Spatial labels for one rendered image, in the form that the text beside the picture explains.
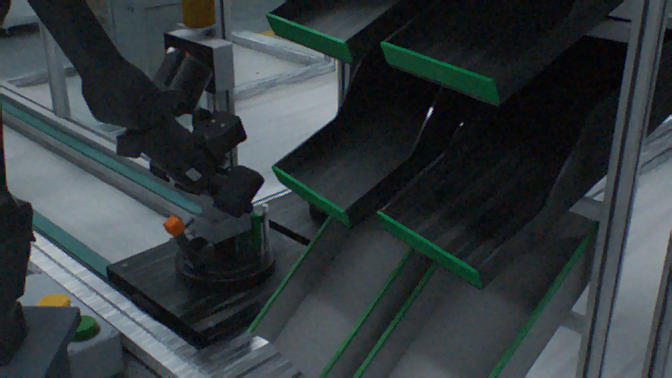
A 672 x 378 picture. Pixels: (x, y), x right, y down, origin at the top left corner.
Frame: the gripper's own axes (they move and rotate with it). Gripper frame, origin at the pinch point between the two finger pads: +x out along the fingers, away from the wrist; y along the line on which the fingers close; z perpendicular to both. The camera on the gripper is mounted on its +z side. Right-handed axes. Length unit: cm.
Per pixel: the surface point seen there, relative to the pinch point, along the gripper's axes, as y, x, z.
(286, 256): -4.0, 12.9, -2.0
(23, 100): 92, 18, 2
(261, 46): 113, 81, 62
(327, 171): -24.7, -12.8, 4.4
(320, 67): 81, 78, 59
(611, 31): -50, -21, 22
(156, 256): 9.2, 4.3, -12.0
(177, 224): -1.0, -4.8, -7.3
